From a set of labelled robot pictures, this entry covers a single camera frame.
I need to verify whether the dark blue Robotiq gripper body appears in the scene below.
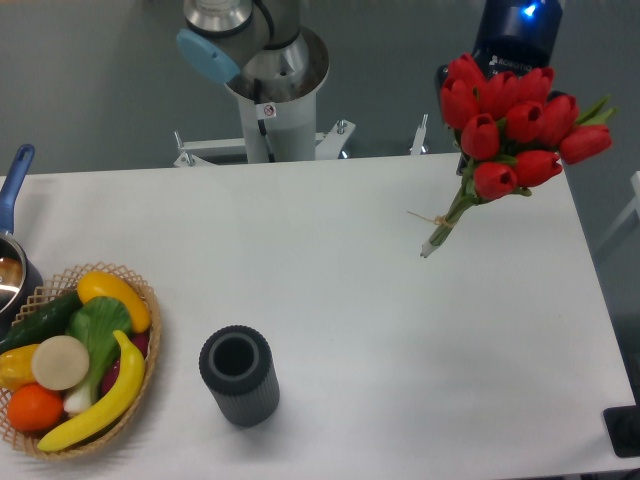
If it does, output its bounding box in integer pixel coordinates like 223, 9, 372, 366
434, 0, 569, 103

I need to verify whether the red tulip bouquet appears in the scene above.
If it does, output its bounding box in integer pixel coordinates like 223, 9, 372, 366
420, 53, 617, 258

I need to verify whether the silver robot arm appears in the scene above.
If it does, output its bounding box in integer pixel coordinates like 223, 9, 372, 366
175, 1, 565, 167

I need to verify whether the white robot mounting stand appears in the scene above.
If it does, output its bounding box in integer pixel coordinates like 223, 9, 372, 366
172, 79, 431, 169

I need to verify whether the dark grey ribbed vase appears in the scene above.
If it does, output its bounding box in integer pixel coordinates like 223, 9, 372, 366
198, 325, 280, 427

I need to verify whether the black device at edge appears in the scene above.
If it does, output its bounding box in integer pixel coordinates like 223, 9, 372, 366
603, 405, 640, 458

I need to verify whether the purple vegetable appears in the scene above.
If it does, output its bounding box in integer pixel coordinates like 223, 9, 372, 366
100, 330, 150, 397

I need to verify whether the green bok choy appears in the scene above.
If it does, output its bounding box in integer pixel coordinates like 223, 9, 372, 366
64, 296, 132, 416

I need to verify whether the yellow banana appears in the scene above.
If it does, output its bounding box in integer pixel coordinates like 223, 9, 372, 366
37, 330, 145, 453

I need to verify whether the dark green cucumber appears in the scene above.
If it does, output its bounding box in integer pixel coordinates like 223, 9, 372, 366
1, 290, 82, 353

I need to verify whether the beige round disc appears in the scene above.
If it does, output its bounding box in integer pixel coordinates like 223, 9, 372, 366
31, 335, 90, 391

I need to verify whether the orange fruit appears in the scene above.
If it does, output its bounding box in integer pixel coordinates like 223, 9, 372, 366
7, 383, 63, 432

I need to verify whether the woven wicker basket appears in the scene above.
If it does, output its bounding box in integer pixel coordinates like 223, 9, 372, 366
1, 262, 162, 461

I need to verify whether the white frame at right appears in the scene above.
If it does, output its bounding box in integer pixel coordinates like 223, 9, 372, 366
594, 171, 639, 262

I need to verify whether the blue handled saucepan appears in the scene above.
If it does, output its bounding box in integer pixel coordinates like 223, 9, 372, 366
1, 144, 43, 339

